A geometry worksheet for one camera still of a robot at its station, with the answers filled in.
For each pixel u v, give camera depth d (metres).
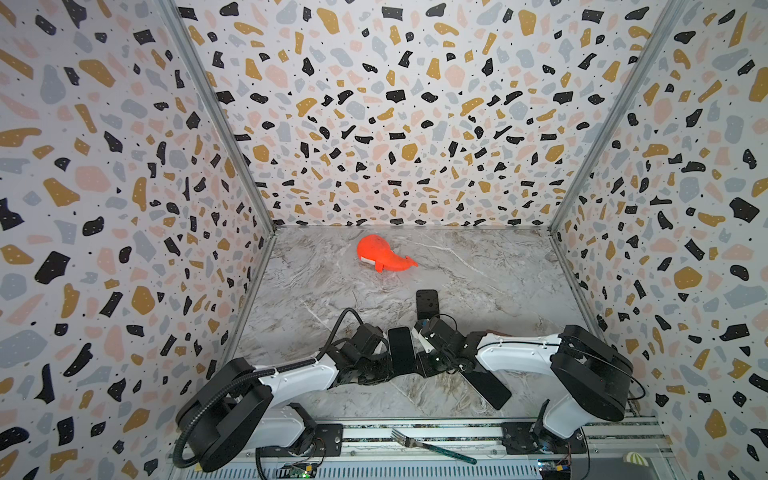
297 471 0.70
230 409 0.42
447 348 0.68
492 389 0.83
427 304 1.00
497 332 0.93
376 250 1.05
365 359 0.71
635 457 0.72
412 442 0.73
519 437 0.75
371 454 0.73
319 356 0.58
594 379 0.45
